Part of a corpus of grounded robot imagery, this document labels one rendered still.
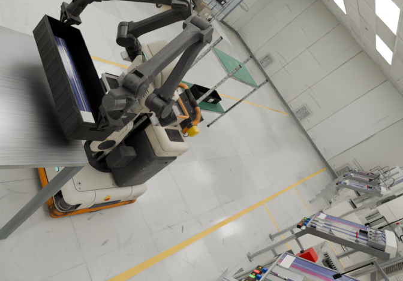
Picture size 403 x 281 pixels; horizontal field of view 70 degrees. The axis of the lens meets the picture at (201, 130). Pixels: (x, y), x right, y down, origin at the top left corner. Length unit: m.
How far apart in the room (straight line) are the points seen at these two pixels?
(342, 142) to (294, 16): 4.76
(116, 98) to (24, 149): 0.39
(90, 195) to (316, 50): 9.84
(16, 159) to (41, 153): 0.09
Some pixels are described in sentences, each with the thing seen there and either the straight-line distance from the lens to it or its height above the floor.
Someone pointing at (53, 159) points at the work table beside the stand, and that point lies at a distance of 1.21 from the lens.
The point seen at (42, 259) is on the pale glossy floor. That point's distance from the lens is 1.96.
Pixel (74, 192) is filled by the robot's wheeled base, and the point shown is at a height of 0.28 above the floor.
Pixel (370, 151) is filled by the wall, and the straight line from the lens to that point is 10.36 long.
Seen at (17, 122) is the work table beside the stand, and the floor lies 0.80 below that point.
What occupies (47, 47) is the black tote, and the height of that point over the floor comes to 0.93.
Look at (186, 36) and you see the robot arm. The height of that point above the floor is 1.40.
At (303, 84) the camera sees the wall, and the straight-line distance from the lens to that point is 10.76.
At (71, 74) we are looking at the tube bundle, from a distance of 1.38.
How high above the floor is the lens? 1.71
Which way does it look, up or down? 25 degrees down
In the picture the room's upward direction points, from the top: 52 degrees clockwise
